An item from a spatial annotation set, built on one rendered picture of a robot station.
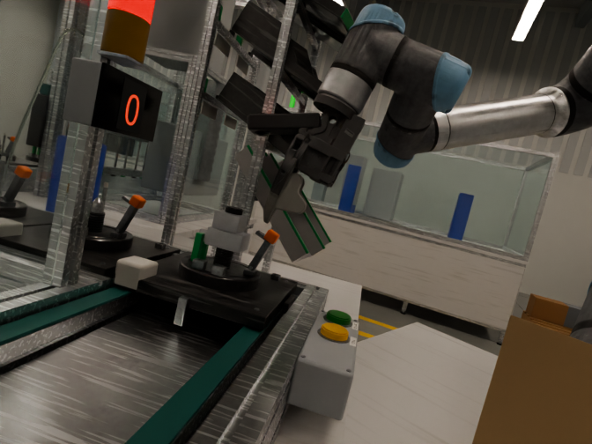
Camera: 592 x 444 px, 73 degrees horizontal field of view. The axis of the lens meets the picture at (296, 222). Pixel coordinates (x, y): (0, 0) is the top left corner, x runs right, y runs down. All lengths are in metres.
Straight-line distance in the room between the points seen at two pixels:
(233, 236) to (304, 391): 0.28
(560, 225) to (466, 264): 5.01
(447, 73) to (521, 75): 9.00
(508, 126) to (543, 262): 8.59
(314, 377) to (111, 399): 0.22
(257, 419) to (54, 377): 0.22
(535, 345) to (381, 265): 4.06
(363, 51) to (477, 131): 0.27
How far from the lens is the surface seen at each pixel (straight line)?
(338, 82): 0.62
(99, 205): 0.80
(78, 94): 0.52
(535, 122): 0.86
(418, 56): 0.63
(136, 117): 0.56
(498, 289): 4.62
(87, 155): 0.57
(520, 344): 0.57
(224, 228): 0.67
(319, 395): 0.51
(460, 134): 0.76
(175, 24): 2.06
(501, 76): 9.57
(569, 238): 9.44
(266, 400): 0.40
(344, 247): 4.63
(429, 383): 0.82
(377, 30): 0.65
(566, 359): 0.56
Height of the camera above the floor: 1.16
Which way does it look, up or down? 6 degrees down
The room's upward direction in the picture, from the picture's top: 13 degrees clockwise
